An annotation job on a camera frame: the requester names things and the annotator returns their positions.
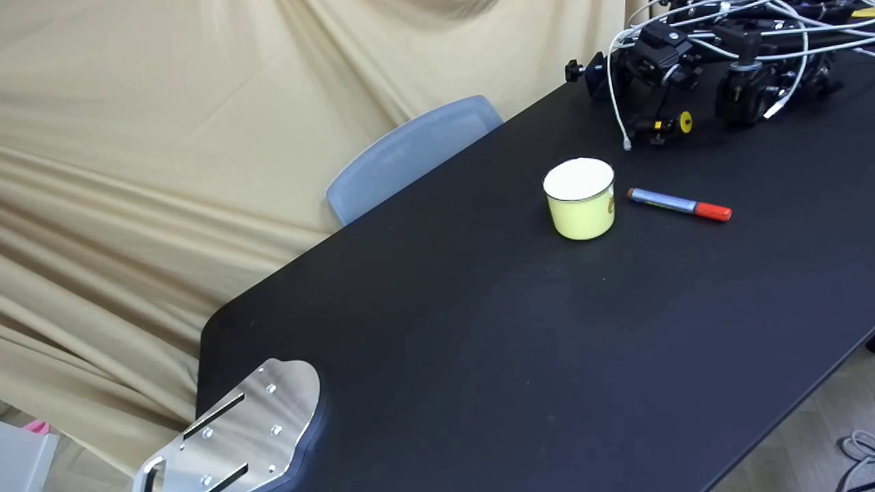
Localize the blue marker with red cap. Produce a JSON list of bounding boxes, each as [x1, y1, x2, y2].
[[627, 186, 735, 227]]

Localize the yellow cup with white rim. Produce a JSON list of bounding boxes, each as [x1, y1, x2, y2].
[[542, 157, 617, 246]]

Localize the silver metal mounting plate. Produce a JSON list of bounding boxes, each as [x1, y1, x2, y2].
[[129, 355, 325, 492]]

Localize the beige cloth backdrop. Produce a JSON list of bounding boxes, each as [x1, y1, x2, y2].
[[0, 0, 651, 482]]

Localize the white box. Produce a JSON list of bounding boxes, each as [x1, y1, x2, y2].
[[0, 421, 59, 492]]

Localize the white cable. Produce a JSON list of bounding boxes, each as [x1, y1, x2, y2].
[[604, 0, 875, 154]]

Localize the black camera rig equipment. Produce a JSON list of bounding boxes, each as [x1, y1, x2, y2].
[[564, 0, 875, 150]]

